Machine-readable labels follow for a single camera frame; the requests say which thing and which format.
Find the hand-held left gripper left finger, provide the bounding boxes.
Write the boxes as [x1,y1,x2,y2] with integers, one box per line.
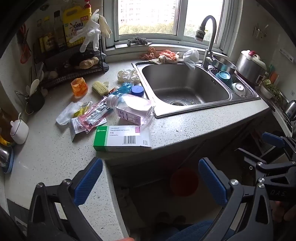
[27,157,109,241]

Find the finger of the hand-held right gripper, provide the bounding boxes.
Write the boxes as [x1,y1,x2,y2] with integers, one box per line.
[262,132,296,163]
[236,148,296,187]

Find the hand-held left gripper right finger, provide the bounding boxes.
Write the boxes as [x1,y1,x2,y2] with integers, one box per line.
[198,158,274,241]

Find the red plastic bin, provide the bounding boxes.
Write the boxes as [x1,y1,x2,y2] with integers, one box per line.
[170,168,200,195]

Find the green white medicine box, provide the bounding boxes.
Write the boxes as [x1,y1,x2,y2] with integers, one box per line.
[93,125,153,153]

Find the pink plastic packaging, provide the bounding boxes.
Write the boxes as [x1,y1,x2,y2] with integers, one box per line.
[78,96,114,133]

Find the blue wrapper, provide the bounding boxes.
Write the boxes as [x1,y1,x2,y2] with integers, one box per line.
[109,82,133,96]

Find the blue round lid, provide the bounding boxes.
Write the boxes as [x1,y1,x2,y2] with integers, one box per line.
[131,85,144,96]

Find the person's right hand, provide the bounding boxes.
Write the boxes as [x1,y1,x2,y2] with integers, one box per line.
[272,200,296,222]

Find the steel kettle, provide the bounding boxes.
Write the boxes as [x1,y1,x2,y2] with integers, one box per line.
[283,100,296,122]

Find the white dish of greens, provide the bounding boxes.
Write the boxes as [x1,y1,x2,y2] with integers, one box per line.
[260,80,284,102]

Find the silver foil wrapper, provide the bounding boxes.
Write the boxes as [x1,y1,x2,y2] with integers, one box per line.
[69,117,87,142]

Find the white bowl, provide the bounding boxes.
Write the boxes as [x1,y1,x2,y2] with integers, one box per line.
[231,82,246,96]

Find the clear blister pack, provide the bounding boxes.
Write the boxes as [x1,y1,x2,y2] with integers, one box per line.
[55,101,81,126]

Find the yellow wrapper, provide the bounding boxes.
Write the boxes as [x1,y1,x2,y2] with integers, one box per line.
[73,102,93,117]

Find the silver rice cooker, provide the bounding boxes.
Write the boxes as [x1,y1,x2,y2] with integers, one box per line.
[236,50,267,85]

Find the blue bowl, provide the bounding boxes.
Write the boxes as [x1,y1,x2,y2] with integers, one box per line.
[216,71,233,87]

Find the clear bottle with pink label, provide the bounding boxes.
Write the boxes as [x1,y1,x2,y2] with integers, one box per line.
[105,93,155,127]

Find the white lidded jar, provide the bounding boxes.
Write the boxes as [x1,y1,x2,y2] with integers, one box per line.
[9,113,29,144]

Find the steel pot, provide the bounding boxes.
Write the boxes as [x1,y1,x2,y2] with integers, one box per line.
[211,54,237,75]

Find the orange plastic cup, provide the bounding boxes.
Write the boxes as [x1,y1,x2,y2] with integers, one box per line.
[71,78,88,97]

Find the yellow sponge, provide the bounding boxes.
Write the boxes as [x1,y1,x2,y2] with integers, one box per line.
[92,80,110,96]

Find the dark utensil holder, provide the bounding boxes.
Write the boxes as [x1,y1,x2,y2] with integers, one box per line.
[25,89,45,115]

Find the stainless steel sink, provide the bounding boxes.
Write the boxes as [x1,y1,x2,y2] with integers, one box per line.
[132,59,261,119]

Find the white spoon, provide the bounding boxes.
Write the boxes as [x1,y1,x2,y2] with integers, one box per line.
[30,79,41,96]

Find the grey faucet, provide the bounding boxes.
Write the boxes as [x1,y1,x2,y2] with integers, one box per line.
[195,15,217,69]

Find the white thin plastic bag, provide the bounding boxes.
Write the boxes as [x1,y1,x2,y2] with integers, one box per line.
[183,49,200,70]

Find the brown loofah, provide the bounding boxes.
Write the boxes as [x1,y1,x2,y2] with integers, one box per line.
[79,57,100,69]

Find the orange white rag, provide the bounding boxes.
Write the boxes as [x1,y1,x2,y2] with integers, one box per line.
[148,49,181,65]

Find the red scissors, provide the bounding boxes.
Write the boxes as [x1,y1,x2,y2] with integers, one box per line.
[20,23,31,64]

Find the clear disposable glove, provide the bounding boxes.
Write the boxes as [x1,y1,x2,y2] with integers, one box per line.
[69,9,101,52]

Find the yellow label bottle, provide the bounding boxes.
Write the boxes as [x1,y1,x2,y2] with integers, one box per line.
[38,16,56,52]

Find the grey scrubber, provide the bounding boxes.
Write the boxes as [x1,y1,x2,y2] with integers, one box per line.
[127,37,148,46]

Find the dark sauce bottle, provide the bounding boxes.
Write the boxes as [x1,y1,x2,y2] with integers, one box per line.
[53,10,67,51]

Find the cream rubber glove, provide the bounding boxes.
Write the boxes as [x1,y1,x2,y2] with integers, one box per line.
[98,15,112,37]

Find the yellow detergent bottle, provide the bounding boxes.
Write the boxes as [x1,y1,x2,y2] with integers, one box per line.
[63,6,93,48]

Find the window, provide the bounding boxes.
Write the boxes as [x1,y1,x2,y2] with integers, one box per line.
[105,0,243,56]

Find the black wire rack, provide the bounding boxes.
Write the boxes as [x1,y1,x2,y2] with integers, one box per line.
[32,37,110,90]

